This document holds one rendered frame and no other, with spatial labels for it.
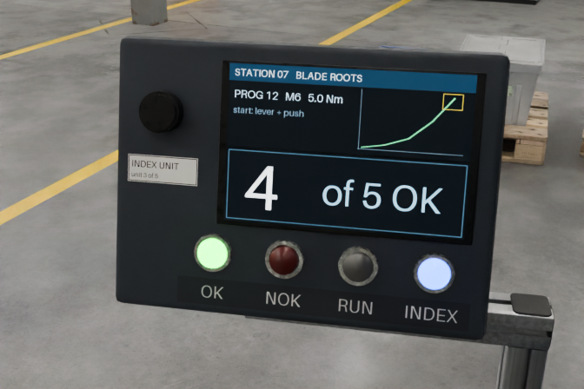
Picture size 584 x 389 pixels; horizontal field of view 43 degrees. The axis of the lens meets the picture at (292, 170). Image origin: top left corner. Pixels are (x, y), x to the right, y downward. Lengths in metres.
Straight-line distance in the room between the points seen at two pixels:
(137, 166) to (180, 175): 0.03
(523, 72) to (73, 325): 2.38
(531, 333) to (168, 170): 0.30
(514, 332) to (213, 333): 1.84
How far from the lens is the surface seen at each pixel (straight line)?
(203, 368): 2.25
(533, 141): 3.76
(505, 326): 0.59
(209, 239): 0.51
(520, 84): 3.80
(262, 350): 2.31
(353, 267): 0.49
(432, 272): 0.49
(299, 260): 0.50
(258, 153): 0.50
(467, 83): 0.48
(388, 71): 0.48
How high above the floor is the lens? 1.37
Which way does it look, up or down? 23 degrees down
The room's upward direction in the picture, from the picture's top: straight up
